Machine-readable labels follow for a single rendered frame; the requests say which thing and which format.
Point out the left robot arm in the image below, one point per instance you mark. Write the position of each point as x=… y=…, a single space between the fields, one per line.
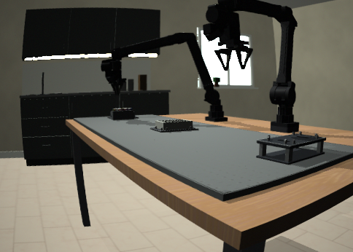
x=223 y=18

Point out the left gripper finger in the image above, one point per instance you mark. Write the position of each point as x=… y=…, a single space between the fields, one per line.
x=238 y=53
x=224 y=52

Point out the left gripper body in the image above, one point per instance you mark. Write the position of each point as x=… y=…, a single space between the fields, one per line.
x=230 y=44

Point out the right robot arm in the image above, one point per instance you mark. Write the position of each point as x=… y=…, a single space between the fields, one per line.
x=212 y=97

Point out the white grid rack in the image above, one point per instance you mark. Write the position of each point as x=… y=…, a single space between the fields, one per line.
x=174 y=124

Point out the grey curved work surface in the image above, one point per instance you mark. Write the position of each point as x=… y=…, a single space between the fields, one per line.
x=221 y=164

